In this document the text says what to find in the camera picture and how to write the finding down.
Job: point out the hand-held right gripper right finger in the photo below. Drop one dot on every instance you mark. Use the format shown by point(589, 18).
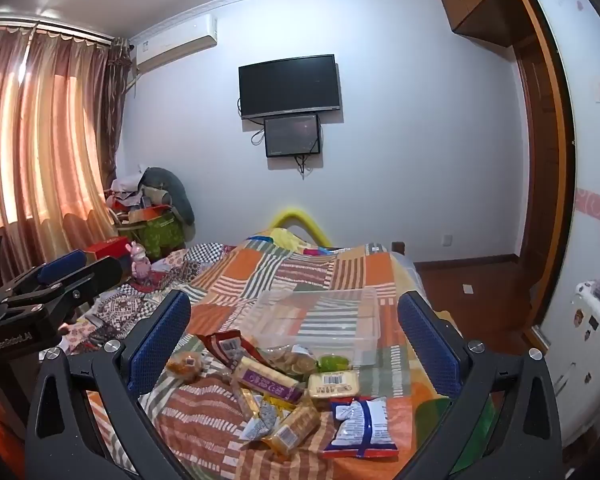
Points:
point(430, 345)

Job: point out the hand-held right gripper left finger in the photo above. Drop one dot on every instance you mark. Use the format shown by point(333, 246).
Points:
point(160, 345)

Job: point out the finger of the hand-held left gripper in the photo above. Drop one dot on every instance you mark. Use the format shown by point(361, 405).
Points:
point(60, 262)
point(90, 275)

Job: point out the red snack packet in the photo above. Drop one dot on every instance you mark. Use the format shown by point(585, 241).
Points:
point(225, 350)

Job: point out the green jelly cup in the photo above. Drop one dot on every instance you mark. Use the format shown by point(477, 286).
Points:
point(335, 362)

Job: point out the clear plastic container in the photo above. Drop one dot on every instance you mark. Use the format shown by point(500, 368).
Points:
point(330, 330)

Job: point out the blue white chip bag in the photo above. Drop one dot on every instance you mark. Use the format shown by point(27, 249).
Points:
point(362, 425)

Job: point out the cream biscuit packet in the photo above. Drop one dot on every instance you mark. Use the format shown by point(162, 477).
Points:
point(332, 385)

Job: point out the clear bag of cookies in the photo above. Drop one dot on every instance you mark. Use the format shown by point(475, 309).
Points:
point(290, 360)

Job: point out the clear bag of yellow pastries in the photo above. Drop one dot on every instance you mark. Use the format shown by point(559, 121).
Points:
point(292, 427)

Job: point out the red box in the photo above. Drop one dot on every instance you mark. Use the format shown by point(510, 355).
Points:
point(107, 249)

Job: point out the round bun packet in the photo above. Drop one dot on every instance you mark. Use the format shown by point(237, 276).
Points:
point(182, 367)

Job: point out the patterned bed sheet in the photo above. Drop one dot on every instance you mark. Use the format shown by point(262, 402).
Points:
point(130, 305)

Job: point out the pink toy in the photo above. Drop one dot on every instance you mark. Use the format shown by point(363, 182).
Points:
point(141, 262)

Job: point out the green bag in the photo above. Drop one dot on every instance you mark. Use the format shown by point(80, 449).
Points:
point(160, 235)

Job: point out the pile of clutter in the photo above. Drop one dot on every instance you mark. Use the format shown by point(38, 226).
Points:
point(125, 197)

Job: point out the gold snack wrapper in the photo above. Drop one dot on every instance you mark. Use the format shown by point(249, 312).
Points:
point(247, 400)

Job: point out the purple label cracker packet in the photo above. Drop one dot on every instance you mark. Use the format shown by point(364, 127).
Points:
point(265, 377)

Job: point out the small silver snack packet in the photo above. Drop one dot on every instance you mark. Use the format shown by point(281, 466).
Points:
point(257, 425)

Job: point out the pink curtain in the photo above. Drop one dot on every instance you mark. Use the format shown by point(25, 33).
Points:
point(45, 135)

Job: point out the patchwork blanket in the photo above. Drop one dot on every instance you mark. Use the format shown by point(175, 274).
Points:
point(290, 280)

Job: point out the white cabinet with stickers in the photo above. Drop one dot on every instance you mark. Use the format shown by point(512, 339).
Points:
point(585, 350)

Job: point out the yellow cushion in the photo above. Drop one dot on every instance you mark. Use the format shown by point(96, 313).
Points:
point(300, 215)

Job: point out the white air conditioner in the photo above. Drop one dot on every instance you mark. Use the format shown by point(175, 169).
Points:
point(175, 42)

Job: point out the wall socket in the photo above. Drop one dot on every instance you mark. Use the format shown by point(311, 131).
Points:
point(447, 240)

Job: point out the brown door frame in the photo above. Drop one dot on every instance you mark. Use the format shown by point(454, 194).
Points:
point(555, 160)

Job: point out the small wall monitor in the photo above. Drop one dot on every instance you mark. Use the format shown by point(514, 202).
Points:
point(292, 135)

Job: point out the wall television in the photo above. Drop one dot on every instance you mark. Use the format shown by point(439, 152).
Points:
point(290, 85)

